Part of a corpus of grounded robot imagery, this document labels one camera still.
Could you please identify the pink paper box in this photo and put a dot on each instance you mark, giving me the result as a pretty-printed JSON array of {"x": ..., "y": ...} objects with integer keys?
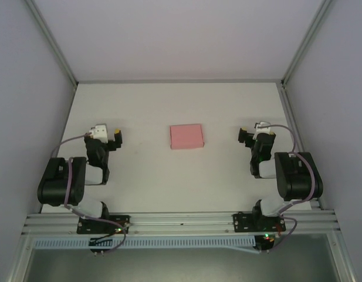
[{"x": 186, "y": 137}]

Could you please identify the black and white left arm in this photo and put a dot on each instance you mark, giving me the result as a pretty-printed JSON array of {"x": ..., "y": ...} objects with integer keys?
[{"x": 54, "y": 179}]

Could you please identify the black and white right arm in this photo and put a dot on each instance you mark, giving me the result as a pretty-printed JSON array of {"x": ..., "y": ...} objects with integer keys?
[{"x": 295, "y": 176}]

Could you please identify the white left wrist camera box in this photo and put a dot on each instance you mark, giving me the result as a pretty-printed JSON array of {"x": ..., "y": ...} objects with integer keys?
[{"x": 99, "y": 133}]

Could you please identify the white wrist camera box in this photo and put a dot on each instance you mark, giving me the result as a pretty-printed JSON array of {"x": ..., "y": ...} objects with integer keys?
[
  {"x": 99, "y": 133},
  {"x": 261, "y": 126}
]

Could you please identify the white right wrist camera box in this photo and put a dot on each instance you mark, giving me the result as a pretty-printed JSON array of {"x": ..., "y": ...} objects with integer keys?
[{"x": 261, "y": 126}]

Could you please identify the aluminium frame crossbar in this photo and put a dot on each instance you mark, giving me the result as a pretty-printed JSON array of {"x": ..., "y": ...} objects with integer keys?
[{"x": 180, "y": 81}]

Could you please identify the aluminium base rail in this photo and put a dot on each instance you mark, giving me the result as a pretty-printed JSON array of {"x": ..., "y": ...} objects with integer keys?
[{"x": 180, "y": 220}]

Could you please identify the aluminium frame post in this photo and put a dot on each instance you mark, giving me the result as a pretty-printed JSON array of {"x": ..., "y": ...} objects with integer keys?
[
  {"x": 50, "y": 38},
  {"x": 309, "y": 38}
]

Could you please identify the grey metal lower frame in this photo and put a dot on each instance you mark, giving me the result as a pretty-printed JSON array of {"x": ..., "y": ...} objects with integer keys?
[{"x": 343, "y": 258}]

